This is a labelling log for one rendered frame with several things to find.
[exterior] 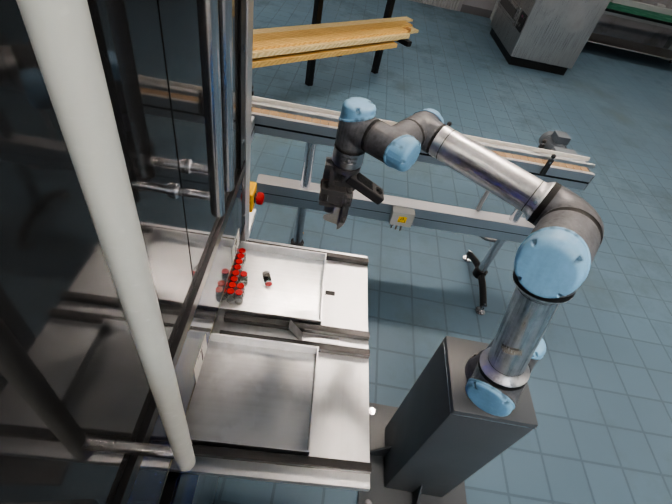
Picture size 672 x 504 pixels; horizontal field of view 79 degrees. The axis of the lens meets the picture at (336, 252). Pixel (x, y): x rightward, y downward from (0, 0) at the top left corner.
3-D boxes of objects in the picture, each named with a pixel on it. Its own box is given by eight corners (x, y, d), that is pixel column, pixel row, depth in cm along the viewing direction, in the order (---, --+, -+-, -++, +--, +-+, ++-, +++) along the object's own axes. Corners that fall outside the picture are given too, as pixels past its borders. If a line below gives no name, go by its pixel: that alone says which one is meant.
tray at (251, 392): (150, 440, 87) (147, 434, 84) (187, 336, 105) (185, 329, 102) (307, 457, 90) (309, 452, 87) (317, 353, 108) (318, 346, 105)
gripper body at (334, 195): (320, 189, 109) (327, 151, 100) (351, 194, 110) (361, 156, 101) (318, 207, 104) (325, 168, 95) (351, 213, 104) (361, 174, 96)
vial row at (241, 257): (226, 303, 114) (225, 293, 110) (239, 257, 126) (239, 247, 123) (233, 304, 114) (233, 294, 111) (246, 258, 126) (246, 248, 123)
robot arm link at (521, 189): (628, 205, 81) (426, 92, 96) (617, 229, 74) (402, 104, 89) (589, 244, 90) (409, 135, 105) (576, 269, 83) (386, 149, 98)
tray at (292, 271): (196, 312, 110) (195, 304, 108) (219, 245, 129) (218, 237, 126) (319, 328, 113) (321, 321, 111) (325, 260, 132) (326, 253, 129)
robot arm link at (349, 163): (365, 141, 98) (365, 160, 92) (361, 157, 101) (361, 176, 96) (335, 136, 97) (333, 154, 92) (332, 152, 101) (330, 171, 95)
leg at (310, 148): (287, 253, 242) (301, 139, 188) (289, 242, 248) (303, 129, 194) (302, 255, 243) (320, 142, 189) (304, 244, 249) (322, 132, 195)
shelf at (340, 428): (142, 469, 84) (141, 466, 83) (223, 238, 134) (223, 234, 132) (368, 491, 89) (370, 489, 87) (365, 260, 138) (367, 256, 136)
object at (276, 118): (188, 123, 181) (185, 89, 170) (198, 107, 192) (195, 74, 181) (585, 192, 198) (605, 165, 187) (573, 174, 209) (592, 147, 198)
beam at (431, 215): (255, 200, 216) (255, 182, 207) (258, 191, 221) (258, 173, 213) (538, 246, 229) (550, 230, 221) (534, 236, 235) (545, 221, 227)
